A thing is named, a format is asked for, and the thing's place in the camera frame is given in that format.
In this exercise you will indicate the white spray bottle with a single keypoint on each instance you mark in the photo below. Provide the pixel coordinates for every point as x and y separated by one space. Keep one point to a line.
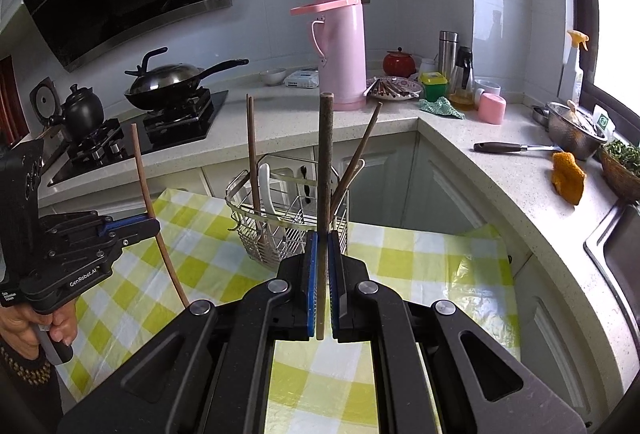
570 79

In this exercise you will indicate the person's left hand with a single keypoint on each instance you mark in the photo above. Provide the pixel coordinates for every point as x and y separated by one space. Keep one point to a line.
20 329

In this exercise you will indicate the white kitchen counter unit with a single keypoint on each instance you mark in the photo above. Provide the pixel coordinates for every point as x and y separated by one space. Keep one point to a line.
500 174

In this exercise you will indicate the orange cloth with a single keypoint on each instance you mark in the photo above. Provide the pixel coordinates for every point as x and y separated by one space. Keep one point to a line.
567 179

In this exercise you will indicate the green dish cloth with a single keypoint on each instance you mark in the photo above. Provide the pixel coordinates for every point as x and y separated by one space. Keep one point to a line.
440 108

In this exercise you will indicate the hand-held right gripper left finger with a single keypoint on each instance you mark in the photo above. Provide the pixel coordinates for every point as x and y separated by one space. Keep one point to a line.
312 284

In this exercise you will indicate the white wet wipes pack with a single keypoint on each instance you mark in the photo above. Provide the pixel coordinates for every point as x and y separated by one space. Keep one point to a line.
302 78

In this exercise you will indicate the black wok with lid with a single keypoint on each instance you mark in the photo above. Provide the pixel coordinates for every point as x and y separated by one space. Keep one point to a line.
160 86

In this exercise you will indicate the pink thermos jug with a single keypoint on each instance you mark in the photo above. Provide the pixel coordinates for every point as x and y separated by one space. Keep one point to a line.
342 54

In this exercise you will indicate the pile of brown chopsticks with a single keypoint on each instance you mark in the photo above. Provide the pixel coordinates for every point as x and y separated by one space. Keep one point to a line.
390 89

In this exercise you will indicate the basket of green vegetables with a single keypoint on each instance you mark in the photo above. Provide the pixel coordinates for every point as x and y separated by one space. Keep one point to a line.
622 169

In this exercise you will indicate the white and green packet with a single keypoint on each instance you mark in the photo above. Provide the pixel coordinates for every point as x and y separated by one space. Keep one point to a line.
604 119

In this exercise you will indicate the white plastic rice paddle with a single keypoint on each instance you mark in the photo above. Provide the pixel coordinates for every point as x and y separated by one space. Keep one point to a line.
265 194

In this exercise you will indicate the steel kitchen sink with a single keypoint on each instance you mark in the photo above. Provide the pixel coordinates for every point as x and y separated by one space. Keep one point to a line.
620 254

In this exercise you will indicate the green lidded container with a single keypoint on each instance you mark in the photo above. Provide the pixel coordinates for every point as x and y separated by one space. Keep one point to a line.
434 86

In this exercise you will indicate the steel thermos bottle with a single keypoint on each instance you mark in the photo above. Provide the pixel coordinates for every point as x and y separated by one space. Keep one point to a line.
447 54

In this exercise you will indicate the glass oil bottle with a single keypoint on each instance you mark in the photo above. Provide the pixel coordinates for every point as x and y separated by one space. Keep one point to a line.
462 84

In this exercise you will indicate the red enamel pot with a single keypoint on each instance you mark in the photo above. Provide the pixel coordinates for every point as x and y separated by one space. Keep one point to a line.
399 64

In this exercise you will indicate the brown wooden chopstick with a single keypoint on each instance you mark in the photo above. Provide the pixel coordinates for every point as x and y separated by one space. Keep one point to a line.
365 134
352 174
252 139
142 174
326 164

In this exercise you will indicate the black clay pot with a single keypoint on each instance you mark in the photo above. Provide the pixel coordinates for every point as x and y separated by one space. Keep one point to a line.
82 111

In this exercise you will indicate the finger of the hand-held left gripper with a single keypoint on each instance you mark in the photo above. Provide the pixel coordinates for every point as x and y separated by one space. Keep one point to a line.
75 220
135 234

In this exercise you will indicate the black glass gas stove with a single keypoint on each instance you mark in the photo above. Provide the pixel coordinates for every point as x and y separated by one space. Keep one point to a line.
200 119

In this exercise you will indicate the steel colander bowl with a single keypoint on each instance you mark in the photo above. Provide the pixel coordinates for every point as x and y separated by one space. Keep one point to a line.
570 129

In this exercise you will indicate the brown wooden door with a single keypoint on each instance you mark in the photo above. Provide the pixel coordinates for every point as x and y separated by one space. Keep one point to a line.
10 104

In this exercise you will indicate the small white bowl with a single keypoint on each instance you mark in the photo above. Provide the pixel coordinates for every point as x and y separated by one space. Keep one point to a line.
272 76

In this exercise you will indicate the pink cup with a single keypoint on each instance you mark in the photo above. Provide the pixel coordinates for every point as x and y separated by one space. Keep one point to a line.
491 109

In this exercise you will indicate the yellow checked tablecloth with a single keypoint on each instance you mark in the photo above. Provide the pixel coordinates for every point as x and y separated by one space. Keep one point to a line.
415 264

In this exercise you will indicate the white plate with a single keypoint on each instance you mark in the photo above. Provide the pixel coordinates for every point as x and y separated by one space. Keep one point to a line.
418 89

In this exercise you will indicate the person's left forearm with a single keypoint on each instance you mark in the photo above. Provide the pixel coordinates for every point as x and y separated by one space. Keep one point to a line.
25 369

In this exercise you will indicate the white cup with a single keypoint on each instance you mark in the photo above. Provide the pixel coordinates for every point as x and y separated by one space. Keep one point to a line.
490 86

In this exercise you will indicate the small steel bowl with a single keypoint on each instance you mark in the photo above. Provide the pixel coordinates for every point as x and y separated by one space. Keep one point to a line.
539 116

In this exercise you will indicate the small white jar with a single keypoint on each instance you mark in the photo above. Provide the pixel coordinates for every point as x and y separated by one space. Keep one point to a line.
428 65

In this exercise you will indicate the window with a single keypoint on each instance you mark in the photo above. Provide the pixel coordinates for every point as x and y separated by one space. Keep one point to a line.
615 14

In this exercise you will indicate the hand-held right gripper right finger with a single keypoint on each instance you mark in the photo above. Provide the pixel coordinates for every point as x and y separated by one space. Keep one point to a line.
334 284

